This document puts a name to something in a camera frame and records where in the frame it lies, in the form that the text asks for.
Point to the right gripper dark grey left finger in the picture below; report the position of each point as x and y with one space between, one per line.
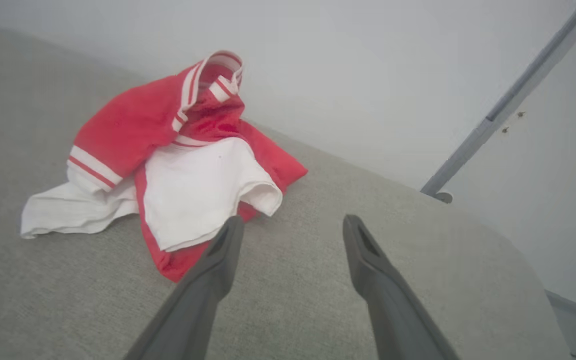
198 295

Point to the red and white jersey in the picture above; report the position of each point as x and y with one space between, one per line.
193 190

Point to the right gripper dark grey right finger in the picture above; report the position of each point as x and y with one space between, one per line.
388 300

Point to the grey metal wall rail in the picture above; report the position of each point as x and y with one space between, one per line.
518 90

